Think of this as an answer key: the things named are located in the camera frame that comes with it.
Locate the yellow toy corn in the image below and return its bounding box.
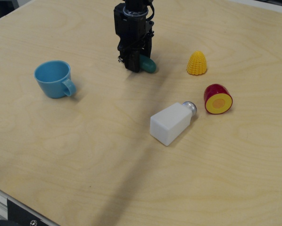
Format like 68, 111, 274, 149
186, 51, 207, 75

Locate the green toy cucumber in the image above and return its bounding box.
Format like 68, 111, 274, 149
140, 55, 157, 73

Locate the white salt shaker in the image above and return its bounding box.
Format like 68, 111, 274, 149
149, 101, 197, 146

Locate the aluminium table frame rail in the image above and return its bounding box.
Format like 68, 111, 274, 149
0, 190, 57, 226

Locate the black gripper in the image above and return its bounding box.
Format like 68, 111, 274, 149
114, 2, 155, 73

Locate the red yellow toy fruit half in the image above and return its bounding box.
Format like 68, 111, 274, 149
204, 84, 233, 114

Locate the blue plastic cup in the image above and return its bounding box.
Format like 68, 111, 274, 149
34, 60, 77, 98

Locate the black corner bracket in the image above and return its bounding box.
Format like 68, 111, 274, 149
7, 199, 51, 226

